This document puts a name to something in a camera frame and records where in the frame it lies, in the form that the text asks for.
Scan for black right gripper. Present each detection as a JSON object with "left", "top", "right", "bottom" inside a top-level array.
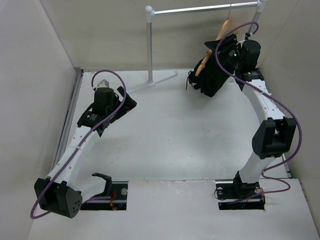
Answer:
[{"left": 204, "top": 34, "right": 244, "bottom": 70}]

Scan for wooden clothes hanger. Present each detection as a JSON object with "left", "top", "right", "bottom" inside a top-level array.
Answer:
[{"left": 195, "top": 8, "right": 234, "bottom": 77}]

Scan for black trousers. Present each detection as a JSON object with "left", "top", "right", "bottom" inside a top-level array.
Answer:
[{"left": 185, "top": 52, "right": 230, "bottom": 98}]

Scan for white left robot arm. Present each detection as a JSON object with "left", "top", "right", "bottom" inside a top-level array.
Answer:
[{"left": 34, "top": 85, "right": 137, "bottom": 219}]

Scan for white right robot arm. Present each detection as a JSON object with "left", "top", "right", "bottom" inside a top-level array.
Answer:
[{"left": 205, "top": 34, "right": 300, "bottom": 204}]

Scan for white clothes rack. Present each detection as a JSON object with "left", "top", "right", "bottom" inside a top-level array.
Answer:
[{"left": 127, "top": 0, "right": 267, "bottom": 95}]

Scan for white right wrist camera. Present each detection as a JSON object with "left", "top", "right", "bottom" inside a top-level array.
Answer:
[{"left": 236, "top": 39, "right": 249, "bottom": 49}]

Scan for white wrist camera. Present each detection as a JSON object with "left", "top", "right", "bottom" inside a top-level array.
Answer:
[
  {"left": 95, "top": 79, "right": 110, "bottom": 90},
  {"left": 236, "top": 39, "right": 249, "bottom": 49}
]

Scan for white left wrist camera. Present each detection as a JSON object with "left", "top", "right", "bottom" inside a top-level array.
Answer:
[{"left": 95, "top": 79, "right": 110, "bottom": 90}]

